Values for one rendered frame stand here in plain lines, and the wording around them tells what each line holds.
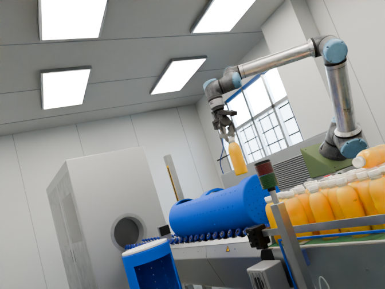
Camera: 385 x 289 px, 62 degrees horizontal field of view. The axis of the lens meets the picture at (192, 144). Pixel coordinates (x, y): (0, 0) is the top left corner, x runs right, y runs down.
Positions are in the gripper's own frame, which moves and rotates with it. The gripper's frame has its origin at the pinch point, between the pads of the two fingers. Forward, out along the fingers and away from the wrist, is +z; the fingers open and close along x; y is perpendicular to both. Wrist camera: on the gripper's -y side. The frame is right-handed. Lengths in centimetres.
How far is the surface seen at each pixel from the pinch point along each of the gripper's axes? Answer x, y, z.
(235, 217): 11.5, 3.6, 41.4
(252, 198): 5.2, -7.5, 34.8
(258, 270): 33, -28, 62
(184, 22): -128, 158, -195
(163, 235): 0, 120, 47
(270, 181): 36, -54, 29
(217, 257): 12, 32, 63
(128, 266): 60, 47, 50
